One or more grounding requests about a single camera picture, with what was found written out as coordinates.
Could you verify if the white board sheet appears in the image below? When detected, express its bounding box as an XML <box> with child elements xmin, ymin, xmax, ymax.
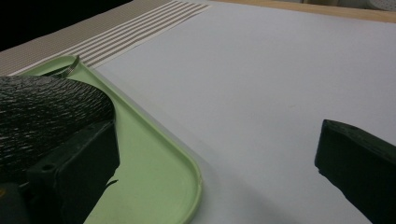
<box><xmin>92</xmin><ymin>0</ymin><xmax>396</xmax><ymax>224</ymax></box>

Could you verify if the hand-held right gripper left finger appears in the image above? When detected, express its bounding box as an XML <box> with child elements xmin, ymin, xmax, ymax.
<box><xmin>26</xmin><ymin>119</ymin><xmax>120</xmax><ymax>224</ymax></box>

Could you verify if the black textured plate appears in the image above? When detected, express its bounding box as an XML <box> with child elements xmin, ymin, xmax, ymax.
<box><xmin>0</xmin><ymin>75</ymin><xmax>116</xmax><ymax>185</ymax></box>

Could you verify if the light green tray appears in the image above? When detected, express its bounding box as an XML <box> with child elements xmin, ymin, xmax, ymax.
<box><xmin>18</xmin><ymin>55</ymin><xmax>204</xmax><ymax>224</ymax></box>

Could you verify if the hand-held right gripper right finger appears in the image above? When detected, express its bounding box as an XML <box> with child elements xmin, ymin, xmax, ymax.
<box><xmin>314</xmin><ymin>119</ymin><xmax>396</xmax><ymax>224</ymax></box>

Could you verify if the grey striped placemat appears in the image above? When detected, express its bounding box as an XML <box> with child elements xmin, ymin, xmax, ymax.
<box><xmin>0</xmin><ymin>0</ymin><xmax>213</xmax><ymax>77</ymax></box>

